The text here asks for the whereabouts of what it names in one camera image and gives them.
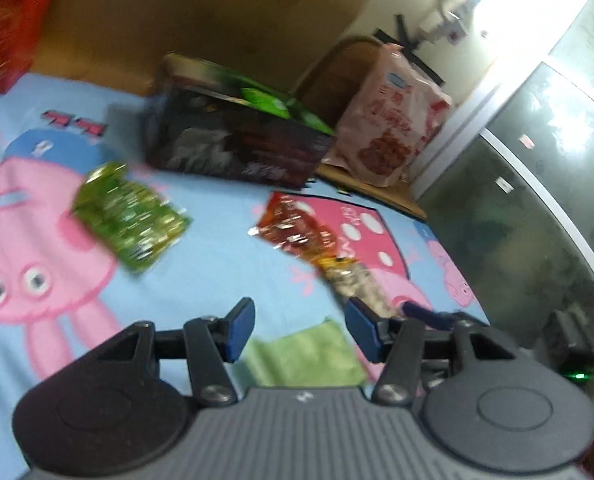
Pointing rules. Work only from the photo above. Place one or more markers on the black stand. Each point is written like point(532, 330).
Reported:
point(403, 30)

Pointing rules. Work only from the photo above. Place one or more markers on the white wall fixture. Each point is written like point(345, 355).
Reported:
point(444, 20)

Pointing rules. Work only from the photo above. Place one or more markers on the frosted glass door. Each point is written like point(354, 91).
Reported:
point(542, 200)

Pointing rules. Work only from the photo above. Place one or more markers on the shiny green snack packet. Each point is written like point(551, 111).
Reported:
point(127, 215)

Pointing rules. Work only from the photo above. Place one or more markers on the wicker chair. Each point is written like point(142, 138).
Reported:
point(327, 80)

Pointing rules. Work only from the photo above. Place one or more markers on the red snack packet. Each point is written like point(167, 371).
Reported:
point(292, 225)

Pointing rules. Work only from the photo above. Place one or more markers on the pig print blanket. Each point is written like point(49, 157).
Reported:
point(202, 260)

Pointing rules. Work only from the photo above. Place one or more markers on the red gift bag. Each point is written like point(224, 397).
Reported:
point(7, 20)

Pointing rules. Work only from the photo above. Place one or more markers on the black box with sheep print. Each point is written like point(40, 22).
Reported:
point(237, 145)

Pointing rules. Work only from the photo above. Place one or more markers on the wooden headboard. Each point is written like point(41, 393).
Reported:
point(202, 5)

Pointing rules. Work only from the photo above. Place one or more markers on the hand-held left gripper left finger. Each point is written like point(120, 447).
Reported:
point(239, 330)

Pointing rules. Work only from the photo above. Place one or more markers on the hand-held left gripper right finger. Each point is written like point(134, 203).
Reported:
point(364, 330)

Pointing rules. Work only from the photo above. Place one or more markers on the clear packet brown grain bar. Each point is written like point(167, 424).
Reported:
point(359, 287)

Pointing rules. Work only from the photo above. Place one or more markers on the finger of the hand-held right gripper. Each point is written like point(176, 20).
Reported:
point(434, 317)

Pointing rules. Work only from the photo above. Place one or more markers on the large pink snack bag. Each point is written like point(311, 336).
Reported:
point(387, 125)

